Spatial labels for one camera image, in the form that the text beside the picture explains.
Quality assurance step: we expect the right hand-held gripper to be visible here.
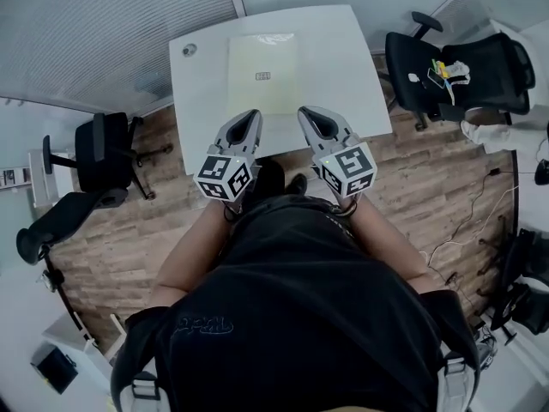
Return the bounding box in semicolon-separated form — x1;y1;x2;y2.
297;105;379;199

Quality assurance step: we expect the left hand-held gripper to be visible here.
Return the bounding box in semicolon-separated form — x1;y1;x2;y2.
192;108;263;203

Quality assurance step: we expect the person's right forearm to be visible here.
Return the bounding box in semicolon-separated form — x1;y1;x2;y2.
336;198;435;294

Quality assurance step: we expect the person's left forearm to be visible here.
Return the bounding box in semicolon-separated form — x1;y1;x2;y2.
154;199;236;302

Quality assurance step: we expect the white desk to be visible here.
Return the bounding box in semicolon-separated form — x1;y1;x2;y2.
167;4;394;176

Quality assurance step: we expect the person's left shoe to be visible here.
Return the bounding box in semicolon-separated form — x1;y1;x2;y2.
255;159;286;199

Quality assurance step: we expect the person's shoe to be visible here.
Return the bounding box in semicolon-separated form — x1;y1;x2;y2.
255;159;286;199
286;173;310;197

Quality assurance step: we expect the person's right shoe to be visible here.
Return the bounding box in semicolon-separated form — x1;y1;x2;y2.
286;173;310;197

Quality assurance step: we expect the black right wrist band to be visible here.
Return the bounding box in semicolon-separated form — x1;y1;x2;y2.
333;198;359;220

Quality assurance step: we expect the black wrist band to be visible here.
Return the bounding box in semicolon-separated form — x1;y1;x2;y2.
221;201;243;224
333;198;359;220

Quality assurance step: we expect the black left wrist band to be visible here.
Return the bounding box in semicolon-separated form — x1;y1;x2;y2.
221;201;243;224

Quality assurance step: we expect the smartphone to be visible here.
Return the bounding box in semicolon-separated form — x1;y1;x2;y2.
426;67;448;91

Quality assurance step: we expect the black office chair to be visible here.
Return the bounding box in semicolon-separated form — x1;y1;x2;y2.
15;186;130;267
41;111;174;202
383;10;538;130

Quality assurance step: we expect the white cloth bundle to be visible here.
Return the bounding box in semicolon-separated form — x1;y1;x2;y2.
459;118;514;147

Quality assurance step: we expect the person's black shirt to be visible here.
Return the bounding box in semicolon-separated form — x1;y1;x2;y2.
110;193;482;412

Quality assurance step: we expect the white cabinet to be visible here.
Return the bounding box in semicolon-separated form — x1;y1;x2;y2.
27;148;76;209

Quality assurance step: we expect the black equipment stand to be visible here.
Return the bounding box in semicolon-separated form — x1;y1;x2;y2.
490;227;549;348

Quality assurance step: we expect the black box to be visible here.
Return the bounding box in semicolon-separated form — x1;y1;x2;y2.
29;342;80;396

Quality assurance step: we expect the white cable bundle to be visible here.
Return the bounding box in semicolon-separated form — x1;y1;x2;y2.
445;59;474;106

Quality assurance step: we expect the black power adapter cable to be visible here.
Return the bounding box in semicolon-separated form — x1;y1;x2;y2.
449;166;516;242

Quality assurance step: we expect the white floor cable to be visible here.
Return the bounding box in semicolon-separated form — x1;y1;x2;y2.
422;185;516;270

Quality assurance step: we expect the grey shoulder strap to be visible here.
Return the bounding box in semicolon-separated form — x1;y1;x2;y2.
440;351;478;412
117;370;163;412

